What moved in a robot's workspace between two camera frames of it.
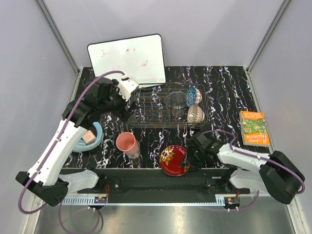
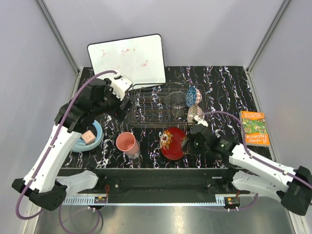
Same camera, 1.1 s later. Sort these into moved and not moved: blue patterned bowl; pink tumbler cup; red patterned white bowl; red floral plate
Moved: red floral plate
Not moved: red patterned white bowl; blue patterned bowl; pink tumbler cup
